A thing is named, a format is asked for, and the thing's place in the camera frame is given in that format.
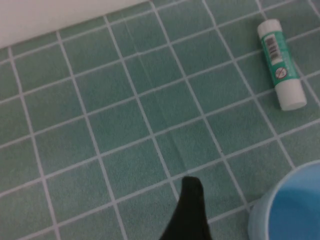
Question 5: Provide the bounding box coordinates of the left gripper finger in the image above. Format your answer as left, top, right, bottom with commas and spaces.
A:
159, 176, 212, 240

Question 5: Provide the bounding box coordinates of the light blue plastic cup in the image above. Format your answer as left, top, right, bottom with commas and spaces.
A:
247, 159, 320, 240

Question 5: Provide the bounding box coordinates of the green checked tablecloth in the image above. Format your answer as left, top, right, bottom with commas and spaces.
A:
0, 0, 320, 240

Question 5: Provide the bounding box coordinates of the green white glue stick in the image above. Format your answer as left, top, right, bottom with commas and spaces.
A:
257, 19, 308, 112

